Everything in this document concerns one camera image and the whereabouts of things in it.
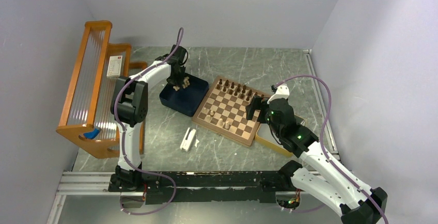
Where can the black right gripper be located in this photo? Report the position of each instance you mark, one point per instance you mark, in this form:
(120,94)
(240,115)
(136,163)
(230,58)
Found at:
(257,102)

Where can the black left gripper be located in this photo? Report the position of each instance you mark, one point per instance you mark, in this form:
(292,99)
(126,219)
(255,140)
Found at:
(178,82)

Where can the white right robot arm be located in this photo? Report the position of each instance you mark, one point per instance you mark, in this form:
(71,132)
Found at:
(353,200)

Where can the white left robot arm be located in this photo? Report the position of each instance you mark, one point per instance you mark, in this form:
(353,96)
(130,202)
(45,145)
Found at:
(130,106)

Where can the pile of light chess pieces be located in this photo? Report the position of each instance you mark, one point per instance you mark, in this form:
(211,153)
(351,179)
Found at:
(185,83)

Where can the yellow tray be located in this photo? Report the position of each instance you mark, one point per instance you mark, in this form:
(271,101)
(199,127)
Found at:
(263,136)

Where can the wooden chessboard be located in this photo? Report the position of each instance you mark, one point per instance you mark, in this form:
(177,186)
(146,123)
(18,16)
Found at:
(228,99)

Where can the dark blue tray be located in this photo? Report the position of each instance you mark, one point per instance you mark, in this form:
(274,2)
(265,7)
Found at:
(185,101)

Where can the white card box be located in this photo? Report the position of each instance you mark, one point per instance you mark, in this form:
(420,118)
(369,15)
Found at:
(114,66)

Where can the white stapler-like device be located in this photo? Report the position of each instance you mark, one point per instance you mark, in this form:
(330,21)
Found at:
(188,139)

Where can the orange wooden rack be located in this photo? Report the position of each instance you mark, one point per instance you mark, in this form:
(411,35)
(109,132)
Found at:
(89,95)

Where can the blue object on rack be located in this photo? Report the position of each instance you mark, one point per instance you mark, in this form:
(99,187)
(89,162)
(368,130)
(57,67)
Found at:
(93,134)

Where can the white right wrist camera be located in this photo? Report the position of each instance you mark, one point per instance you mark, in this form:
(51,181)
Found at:
(280,92)

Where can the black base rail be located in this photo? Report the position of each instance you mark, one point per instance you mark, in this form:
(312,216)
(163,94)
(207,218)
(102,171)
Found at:
(182,186)

